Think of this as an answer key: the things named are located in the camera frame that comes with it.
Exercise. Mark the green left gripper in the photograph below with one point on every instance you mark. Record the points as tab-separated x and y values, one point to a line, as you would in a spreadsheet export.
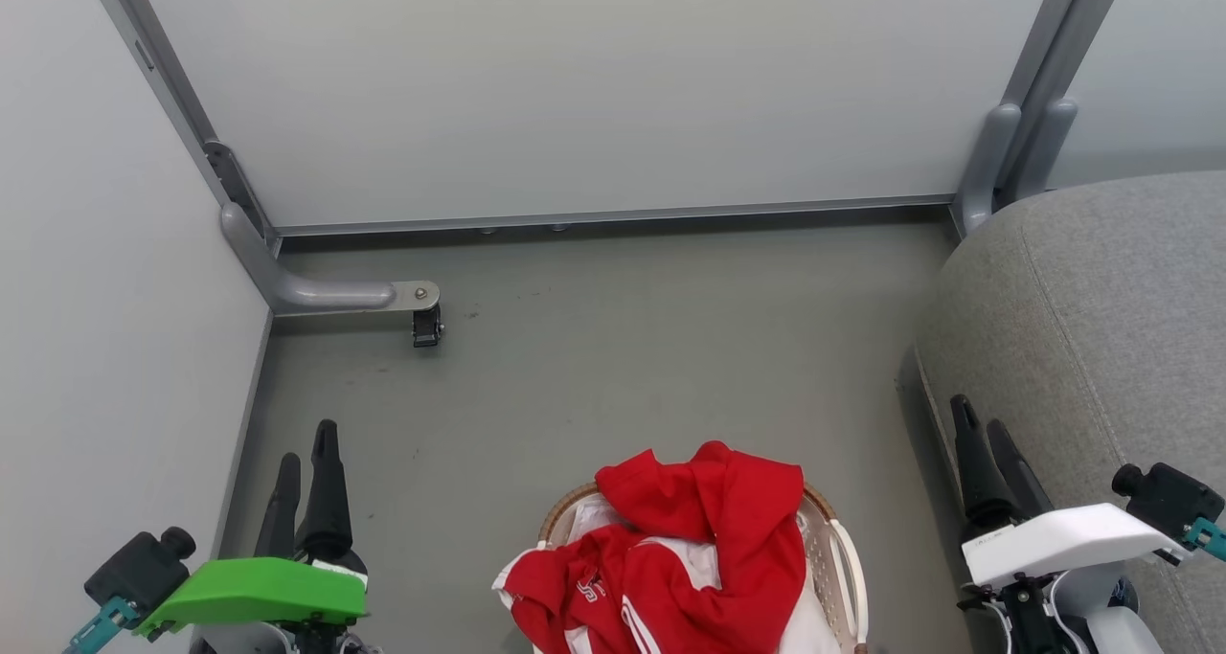
254	592

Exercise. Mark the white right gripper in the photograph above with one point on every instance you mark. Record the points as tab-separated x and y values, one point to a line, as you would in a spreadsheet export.
1063	541

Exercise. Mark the red and white garment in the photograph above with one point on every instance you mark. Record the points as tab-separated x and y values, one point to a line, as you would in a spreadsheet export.
690	515

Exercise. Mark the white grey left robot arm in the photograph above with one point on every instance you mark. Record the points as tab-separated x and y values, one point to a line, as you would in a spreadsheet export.
244	641

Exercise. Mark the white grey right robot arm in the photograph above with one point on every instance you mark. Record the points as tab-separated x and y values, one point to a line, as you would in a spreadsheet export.
1101	616

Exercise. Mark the grey fabric sofa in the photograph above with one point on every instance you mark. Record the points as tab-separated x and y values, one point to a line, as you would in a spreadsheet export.
1101	328

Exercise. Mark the beige plastic laundry basket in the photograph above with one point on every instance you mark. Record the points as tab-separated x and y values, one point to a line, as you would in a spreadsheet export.
826	551

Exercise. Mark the black caster wheel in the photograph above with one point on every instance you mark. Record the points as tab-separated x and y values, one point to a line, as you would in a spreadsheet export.
426	328

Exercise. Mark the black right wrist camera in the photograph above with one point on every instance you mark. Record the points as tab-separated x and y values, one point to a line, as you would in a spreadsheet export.
1173	501

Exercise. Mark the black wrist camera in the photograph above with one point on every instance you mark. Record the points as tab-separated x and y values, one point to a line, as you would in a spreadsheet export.
1173	501
139	570

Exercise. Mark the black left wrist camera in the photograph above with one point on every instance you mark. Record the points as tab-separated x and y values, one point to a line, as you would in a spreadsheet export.
139	570

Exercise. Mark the grey partition post with foot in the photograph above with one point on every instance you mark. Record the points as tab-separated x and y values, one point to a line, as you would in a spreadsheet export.
316	296

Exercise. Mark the teal right camera bracket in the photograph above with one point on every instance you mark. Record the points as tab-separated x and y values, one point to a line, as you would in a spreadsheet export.
1209	537

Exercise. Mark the teal camera bracket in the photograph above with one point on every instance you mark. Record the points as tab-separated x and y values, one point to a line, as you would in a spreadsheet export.
101	625
1209	537

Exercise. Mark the teal left camera bracket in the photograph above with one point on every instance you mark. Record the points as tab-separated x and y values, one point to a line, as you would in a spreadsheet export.
101	625

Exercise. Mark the grey double partition post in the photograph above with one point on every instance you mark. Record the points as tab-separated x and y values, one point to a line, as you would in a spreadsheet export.
991	156

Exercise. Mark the grey partition bottom rail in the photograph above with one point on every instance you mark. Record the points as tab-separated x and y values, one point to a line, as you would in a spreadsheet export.
613	217

